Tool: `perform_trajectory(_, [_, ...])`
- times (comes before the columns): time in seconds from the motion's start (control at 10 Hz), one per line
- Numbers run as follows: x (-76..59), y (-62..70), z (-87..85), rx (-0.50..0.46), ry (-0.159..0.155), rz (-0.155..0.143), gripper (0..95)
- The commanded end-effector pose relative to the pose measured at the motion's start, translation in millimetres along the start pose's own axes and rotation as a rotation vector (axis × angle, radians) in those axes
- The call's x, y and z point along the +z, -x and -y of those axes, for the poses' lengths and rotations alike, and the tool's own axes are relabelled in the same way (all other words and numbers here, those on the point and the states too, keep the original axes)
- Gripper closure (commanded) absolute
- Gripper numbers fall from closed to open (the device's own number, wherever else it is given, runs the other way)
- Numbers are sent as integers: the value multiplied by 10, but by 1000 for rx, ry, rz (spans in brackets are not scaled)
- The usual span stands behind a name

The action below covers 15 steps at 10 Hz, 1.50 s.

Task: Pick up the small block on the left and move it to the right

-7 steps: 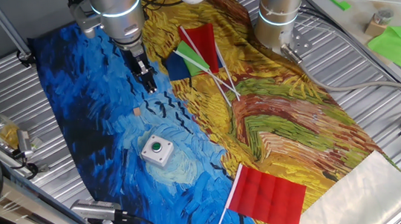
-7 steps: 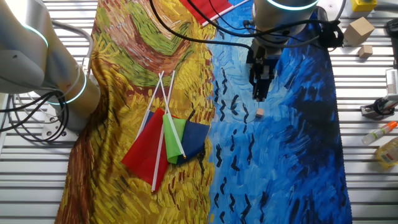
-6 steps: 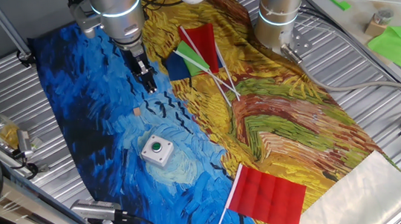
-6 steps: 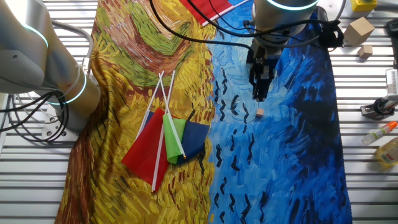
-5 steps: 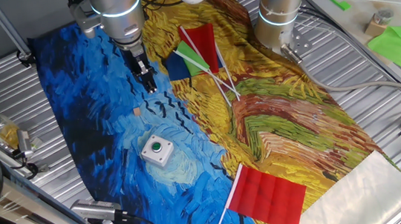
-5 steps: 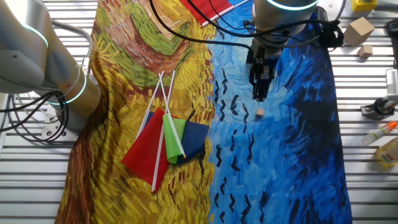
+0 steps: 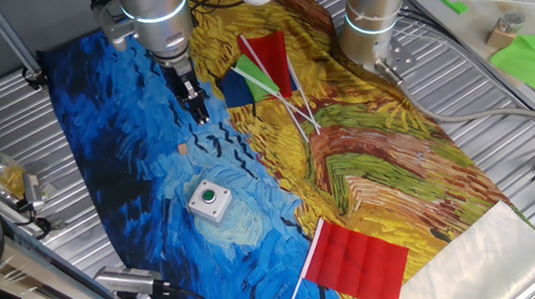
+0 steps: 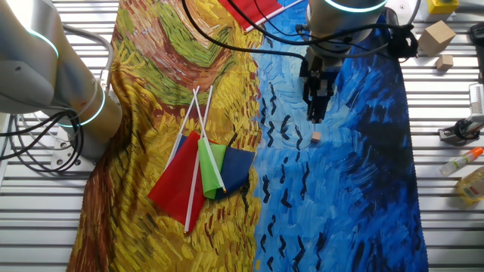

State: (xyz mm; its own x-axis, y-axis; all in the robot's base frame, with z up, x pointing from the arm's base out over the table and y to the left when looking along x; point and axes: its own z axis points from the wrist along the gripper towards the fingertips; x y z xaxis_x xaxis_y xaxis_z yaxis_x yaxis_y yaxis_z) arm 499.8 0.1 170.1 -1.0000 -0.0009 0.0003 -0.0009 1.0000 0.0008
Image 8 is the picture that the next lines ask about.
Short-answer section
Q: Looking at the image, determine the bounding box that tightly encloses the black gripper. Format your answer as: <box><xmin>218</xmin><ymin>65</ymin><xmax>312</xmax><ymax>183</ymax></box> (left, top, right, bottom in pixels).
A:
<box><xmin>299</xmin><ymin>47</ymin><xmax>344</xmax><ymax>125</ymax></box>

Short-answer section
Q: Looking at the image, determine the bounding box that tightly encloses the large wooden block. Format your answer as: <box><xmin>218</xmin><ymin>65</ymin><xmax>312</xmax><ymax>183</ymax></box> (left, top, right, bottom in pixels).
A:
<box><xmin>417</xmin><ymin>20</ymin><xmax>457</xmax><ymax>57</ymax></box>

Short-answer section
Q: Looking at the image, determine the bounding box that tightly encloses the Van Gogh painting print cloth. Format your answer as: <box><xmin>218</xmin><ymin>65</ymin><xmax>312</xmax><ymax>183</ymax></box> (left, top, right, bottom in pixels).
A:
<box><xmin>67</xmin><ymin>0</ymin><xmax>430</xmax><ymax>272</ymax></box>

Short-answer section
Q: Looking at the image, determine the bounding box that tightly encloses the small navy flag white stick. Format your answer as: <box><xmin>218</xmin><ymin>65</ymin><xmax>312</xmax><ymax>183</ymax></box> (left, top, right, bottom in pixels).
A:
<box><xmin>165</xmin><ymin>85</ymin><xmax>257</xmax><ymax>200</ymax></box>

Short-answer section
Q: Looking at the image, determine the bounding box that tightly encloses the large red flag white stick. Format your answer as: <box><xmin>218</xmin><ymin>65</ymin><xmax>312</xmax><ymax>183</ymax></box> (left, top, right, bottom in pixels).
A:
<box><xmin>217</xmin><ymin>0</ymin><xmax>304</xmax><ymax>33</ymax></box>

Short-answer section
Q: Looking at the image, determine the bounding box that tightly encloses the small green flag white stick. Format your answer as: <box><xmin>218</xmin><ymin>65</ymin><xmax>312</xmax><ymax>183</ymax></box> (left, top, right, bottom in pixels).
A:
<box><xmin>192</xmin><ymin>88</ymin><xmax>228</xmax><ymax>200</ymax></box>

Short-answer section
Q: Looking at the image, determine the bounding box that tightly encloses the medium wooden cube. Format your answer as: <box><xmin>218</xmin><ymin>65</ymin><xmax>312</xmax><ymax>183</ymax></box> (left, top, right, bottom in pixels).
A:
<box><xmin>435</xmin><ymin>54</ymin><xmax>455</xmax><ymax>72</ymax></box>

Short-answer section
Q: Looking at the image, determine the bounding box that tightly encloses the black clamp tool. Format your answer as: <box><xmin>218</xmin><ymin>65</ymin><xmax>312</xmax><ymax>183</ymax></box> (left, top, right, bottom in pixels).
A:
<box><xmin>438</xmin><ymin>113</ymin><xmax>484</xmax><ymax>147</ymax></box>

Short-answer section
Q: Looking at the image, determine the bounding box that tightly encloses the clear spray bottle orange cap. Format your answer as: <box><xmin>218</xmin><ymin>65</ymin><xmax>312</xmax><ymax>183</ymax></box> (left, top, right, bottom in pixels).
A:
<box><xmin>439</xmin><ymin>146</ymin><xmax>484</xmax><ymax>177</ymax></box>

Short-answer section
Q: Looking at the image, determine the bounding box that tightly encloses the small red flag white stick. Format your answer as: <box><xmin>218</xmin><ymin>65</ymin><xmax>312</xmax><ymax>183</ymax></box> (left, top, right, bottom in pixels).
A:
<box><xmin>146</xmin><ymin>85</ymin><xmax>214</xmax><ymax>234</ymax></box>

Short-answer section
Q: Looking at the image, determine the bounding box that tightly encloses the yellow liquid plastic bottle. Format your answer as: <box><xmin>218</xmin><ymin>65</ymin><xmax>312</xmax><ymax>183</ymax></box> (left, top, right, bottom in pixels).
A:
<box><xmin>455</xmin><ymin>165</ymin><xmax>484</xmax><ymax>206</ymax></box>

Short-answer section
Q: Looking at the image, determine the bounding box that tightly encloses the long black cable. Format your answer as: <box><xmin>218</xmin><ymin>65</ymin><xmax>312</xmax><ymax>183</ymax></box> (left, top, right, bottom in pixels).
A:
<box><xmin>180</xmin><ymin>0</ymin><xmax>311</xmax><ymax>65</ymax></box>
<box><xmin>225</xmin><ymin>0</ymin><xmax>402</xmax><ymax>48</ymax></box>

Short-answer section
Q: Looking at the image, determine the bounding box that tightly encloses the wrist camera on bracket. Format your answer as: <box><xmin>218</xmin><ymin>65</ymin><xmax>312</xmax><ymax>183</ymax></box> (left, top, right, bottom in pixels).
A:
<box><xmin>388</xmin><ymin>23</ymin><xmax>420</xmax><ymax>60</ymax></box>

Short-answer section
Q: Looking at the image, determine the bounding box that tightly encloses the black base cable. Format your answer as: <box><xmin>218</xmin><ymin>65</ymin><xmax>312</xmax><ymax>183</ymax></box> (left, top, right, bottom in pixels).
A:
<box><xmin>0</xmin><ymin>110</ymin><xmax>71</xmax><ymax>138</ymax></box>
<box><xmin>8</xmin><ymin>113</ymin><xmax>85</xmax><ymax>175</ymax></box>

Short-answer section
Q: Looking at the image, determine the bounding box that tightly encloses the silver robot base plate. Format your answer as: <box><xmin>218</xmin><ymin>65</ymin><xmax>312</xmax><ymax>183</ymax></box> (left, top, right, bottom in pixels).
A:
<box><xmin>50</xmin><ymin>125</ymin><xmax>100</xmax><ymax>173</ymax></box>

